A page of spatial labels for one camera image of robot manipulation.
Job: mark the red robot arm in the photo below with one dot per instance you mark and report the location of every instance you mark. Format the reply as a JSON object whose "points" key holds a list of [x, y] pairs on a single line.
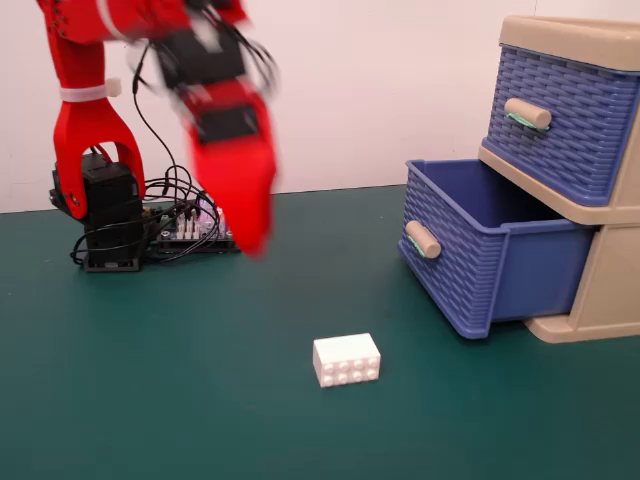
{"points": [[80, 125]]}

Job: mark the beige plastic drawer cabinet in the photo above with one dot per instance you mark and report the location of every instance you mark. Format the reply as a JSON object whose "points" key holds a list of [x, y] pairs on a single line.
{"points": [[615, 280]]}

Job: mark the controller board with lit LED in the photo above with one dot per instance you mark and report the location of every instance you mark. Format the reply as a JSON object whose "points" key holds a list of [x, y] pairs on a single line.
{"points": [[190, 232]]}

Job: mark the white toy brick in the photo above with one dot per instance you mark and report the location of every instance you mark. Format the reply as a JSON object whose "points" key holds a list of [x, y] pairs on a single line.
{"points": [[345, 357]]}

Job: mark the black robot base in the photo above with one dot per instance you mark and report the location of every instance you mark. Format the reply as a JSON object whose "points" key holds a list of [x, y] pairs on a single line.
{"points": [[112, 220]]}

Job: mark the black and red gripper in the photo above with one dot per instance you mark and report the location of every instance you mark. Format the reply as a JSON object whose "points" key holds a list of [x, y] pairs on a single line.
{"points": [[210, 60]]}

